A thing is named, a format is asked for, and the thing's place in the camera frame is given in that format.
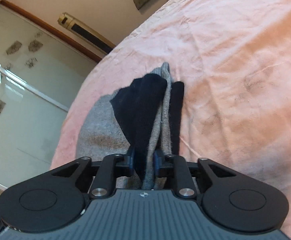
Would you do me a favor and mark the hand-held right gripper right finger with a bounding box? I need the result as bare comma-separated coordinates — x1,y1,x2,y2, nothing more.
153,149,237,200

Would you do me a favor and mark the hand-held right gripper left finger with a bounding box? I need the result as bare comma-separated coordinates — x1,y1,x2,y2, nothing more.
52,146,137,200

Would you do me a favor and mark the black and grey small garment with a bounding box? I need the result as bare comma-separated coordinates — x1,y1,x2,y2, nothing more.
77,62,201,191

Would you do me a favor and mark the frosted glass flower-print wardrobe door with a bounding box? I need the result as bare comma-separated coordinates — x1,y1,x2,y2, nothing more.
0,4,98,193

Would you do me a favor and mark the pink bed sheet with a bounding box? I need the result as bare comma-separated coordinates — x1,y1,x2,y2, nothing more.
50,0,291,240

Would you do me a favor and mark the gold standing air conditioner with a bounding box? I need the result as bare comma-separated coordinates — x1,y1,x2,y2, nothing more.
57,12,116,58

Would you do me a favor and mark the brown wooden wardrobe frame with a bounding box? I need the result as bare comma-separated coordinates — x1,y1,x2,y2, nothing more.
0,0,103,63

